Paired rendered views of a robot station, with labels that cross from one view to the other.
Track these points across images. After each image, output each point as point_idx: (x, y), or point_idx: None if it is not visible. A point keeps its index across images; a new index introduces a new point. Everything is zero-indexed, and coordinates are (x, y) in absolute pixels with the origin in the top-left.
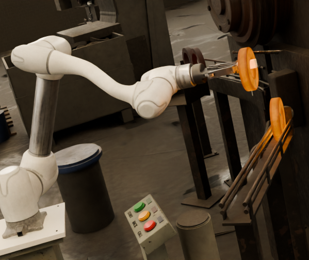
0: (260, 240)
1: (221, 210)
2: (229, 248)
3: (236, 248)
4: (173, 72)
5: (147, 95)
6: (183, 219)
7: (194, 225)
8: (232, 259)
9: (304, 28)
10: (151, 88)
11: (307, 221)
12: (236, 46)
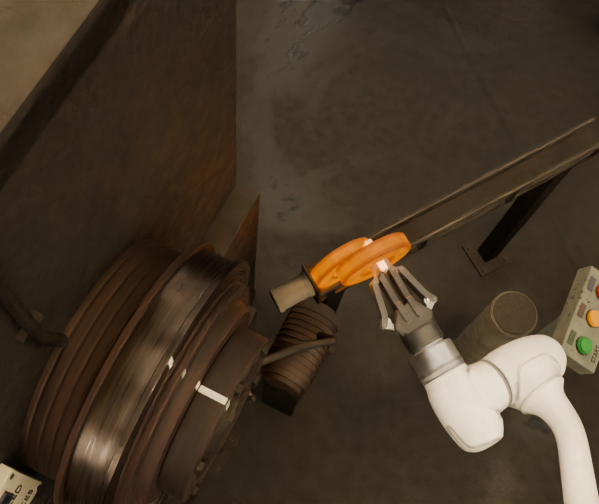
0: (263, 461)
1: None
2: (306, 493)
3: (301, 482)
4: (465, 366)
5: (552, 344)
6: (524, 321)
7: (525, 297)
8: (326, 467)
9: (185, 249)
10: (537, 347)
11: None
12: None
